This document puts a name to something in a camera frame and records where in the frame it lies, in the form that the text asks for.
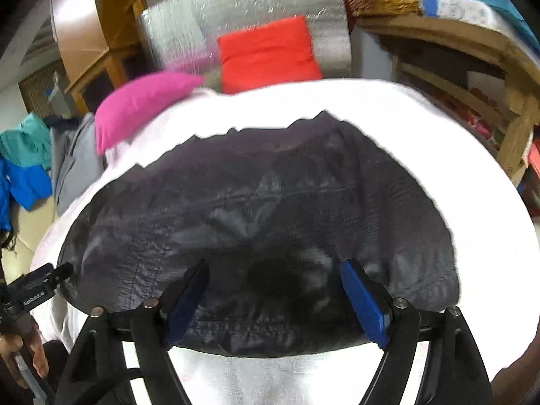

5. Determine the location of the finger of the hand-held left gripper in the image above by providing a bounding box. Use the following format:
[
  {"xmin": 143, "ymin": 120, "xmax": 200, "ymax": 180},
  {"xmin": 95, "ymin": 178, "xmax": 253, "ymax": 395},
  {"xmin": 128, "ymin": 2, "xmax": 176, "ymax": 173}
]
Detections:
[{"xmin": 44, "ymin": 262, "xmax": 75, "ymax": 288}]

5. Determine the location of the red pillow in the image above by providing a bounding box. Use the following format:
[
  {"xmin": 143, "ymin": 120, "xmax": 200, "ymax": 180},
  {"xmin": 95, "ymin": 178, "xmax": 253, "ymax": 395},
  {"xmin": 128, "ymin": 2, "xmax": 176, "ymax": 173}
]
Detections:
[{"xmin": 217, "ymin": 16, "xmax": 323, "ymax": 94}]

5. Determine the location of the grey garment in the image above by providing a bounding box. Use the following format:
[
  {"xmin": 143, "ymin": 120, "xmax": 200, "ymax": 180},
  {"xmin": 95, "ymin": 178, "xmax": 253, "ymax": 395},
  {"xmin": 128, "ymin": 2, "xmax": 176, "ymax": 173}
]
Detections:
[{"xmin": 51, "ymin": 112, "xmax": 106, "ymax": 216}]

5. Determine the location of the white patterned box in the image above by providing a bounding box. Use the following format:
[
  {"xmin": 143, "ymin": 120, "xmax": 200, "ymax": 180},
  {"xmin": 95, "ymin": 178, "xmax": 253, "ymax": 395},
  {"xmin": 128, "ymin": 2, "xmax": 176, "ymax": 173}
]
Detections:
[{"xmin": 422, "ymin": 0, "xmax": 494, "ymax": 24}]

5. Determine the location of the coral cloth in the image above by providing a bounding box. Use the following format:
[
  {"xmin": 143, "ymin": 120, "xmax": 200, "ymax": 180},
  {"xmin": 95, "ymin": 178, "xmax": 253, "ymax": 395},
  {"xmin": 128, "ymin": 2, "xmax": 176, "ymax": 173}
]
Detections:
[{"xmin": 517, "ymin": 139, "xmax": 540, "ymax": 195}]

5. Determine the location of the brown wooden panel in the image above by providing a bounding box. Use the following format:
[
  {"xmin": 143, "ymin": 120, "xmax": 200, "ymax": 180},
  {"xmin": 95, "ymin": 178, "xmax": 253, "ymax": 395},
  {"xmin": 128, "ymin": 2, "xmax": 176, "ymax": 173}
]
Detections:
[{"xmin": 51, "ymin": 0, "xmax": 110, "ymax": 81}]

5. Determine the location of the wooden railing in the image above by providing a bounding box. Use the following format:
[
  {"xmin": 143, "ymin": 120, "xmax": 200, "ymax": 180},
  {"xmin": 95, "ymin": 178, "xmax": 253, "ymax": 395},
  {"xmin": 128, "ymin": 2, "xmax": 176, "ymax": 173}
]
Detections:
[{"xmin": 90, "ymin": 0, "xmax": 178, "ymax": 51}]

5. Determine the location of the wooden cabinet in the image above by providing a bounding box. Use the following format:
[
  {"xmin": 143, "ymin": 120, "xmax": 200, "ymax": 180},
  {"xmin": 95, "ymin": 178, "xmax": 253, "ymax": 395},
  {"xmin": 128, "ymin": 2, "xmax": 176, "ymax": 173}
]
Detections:
[{"xmin": 65, "ymin": 46, "xmax": 140, "ymax": 114}]

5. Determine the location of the pink pillow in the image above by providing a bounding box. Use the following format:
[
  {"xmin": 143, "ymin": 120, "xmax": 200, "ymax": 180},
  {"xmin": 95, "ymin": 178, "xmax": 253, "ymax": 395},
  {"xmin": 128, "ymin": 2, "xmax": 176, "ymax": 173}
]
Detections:
[{"xmin": 95, "ymin": 72, "xmax": 206, "ymax": 156}]

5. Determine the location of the beige sofa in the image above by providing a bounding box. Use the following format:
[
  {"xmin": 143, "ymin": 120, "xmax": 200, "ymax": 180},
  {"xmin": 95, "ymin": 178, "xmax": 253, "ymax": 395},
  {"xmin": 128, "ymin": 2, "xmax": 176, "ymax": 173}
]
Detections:
[{"xmin": 8, "ymin": 202, "xmax": 57, "ymax": 262}]

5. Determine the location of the wooden shelf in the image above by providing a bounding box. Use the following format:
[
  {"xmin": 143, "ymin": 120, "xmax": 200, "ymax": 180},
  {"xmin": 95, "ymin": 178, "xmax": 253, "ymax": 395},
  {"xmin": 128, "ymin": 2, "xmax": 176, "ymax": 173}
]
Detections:
[{"xmin": 354, "ymin": 12, "xmax": 540, "ymax": 186}]

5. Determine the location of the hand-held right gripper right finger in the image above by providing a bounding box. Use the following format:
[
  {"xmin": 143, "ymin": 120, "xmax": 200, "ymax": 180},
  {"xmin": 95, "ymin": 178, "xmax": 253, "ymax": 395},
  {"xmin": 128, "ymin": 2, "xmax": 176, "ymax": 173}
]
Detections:
[{"xmin": 340, "ymin": 257, "xmax": 494, "ymax": 405}]

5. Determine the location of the blue jacket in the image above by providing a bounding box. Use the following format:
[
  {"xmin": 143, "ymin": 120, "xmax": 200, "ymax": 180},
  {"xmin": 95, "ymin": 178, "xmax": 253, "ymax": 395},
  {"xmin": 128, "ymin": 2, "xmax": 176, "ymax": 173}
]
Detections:
[{"xmin": 0, "ymin": 158, "xmax": 53, "ymax": 233}]

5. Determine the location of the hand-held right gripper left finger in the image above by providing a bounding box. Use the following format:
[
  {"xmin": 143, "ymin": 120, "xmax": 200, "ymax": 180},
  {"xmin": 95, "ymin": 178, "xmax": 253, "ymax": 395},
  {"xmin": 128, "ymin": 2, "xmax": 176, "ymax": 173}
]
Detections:
[{"xmin": 55, "ymin": 259, "xmax": 211, "ymax": 405}]

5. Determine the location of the black puffer jacket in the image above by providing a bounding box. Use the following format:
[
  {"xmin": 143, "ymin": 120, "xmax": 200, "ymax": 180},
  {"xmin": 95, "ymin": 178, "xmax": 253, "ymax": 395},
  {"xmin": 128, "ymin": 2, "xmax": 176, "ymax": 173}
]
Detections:
[{"xmin": 57, "ymin": 110, "xmax": 460, "ymax": 357}]

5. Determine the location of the teal jacket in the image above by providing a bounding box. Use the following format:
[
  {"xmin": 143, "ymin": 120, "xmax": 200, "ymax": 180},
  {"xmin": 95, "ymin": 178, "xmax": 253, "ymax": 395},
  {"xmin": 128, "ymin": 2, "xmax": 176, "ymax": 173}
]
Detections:
[{"xmin": 0, "ymin": 113, "xmax": 53, "ymax": 169}]

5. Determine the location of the person's left hand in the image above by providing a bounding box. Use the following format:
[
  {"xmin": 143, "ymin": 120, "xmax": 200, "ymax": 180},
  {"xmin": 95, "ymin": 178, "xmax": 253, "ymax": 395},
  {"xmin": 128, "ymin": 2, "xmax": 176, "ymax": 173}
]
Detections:
[{"xmin": 0, "ymin": 316, "xmax": 50, "ymax": 378}]

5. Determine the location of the white fleece blanket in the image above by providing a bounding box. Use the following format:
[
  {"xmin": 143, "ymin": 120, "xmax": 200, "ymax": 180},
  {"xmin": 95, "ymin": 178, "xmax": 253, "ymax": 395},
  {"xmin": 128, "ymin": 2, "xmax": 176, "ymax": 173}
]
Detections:
[{"xmin": 29, "ymin": 77, "xmax": 540, "ymax": 405}]

